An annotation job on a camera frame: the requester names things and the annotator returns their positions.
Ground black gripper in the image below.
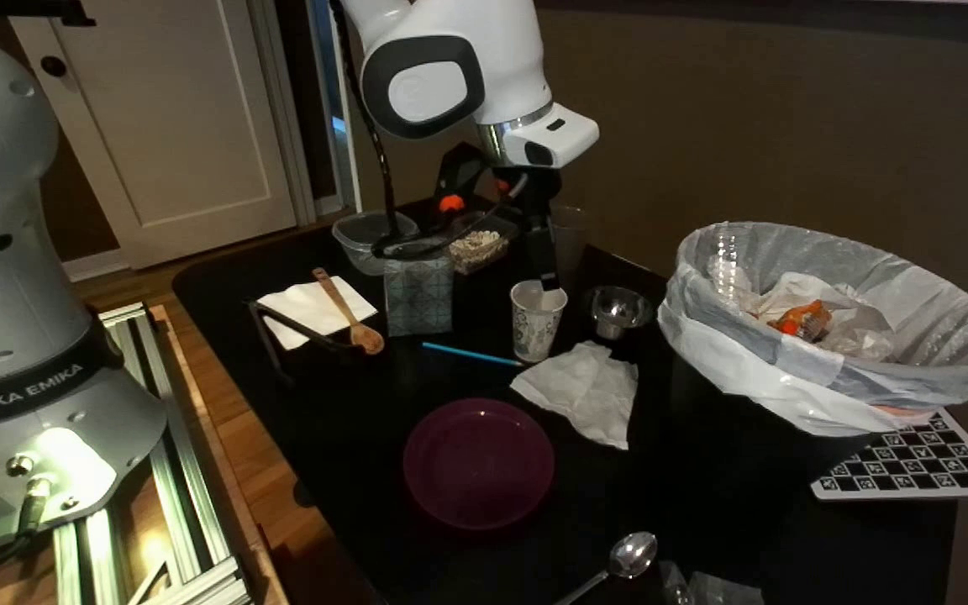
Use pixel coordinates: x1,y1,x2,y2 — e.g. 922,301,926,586
495,160,569,291

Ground patterned white paper cup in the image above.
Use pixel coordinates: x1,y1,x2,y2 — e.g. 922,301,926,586
507,276,571,367

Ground small metal cup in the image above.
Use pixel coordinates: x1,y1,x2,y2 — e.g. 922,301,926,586
585,281,652,344

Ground clear container with oats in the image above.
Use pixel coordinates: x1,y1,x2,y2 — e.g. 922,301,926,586
444,224,513,278

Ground blue pencil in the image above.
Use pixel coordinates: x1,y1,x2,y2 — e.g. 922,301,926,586
421,338,526,370

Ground grey patterned tissue box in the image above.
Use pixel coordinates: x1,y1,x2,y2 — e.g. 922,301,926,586
380,245,457,338

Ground crumpled white tissue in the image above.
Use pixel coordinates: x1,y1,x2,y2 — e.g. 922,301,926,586
507,338,641,453

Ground empty clear plastic container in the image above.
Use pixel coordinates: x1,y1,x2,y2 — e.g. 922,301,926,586
328,207,424,278

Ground wooden spoon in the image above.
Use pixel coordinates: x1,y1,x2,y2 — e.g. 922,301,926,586
313,264,388,360

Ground trash bin with white bag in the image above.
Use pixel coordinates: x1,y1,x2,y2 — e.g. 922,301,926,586
656,218,968,441

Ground purple round plate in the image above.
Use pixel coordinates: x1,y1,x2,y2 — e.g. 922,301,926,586
398,397,559,534

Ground white paper napkin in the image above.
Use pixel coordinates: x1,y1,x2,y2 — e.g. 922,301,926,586
250,276,380,353

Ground black thin utensil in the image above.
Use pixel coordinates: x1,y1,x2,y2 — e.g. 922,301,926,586
258,301,328,344

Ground orange trash piece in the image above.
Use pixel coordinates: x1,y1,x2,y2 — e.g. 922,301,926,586
768,300,832,344

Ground metal spoon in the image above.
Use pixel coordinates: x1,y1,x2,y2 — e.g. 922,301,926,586
554,529,663,605

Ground white panelled door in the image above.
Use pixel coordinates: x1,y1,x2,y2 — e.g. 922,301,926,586
6,0,303,273

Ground clear plastic wrapper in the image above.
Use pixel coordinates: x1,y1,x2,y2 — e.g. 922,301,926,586
656,563,766,605

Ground black white checkerboard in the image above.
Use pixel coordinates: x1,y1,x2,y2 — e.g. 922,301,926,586
806,405,968,503

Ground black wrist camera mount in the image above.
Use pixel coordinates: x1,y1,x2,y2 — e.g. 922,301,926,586
434,141,509,228

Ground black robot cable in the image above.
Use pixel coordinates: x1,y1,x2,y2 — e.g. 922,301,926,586
328,0,452,261

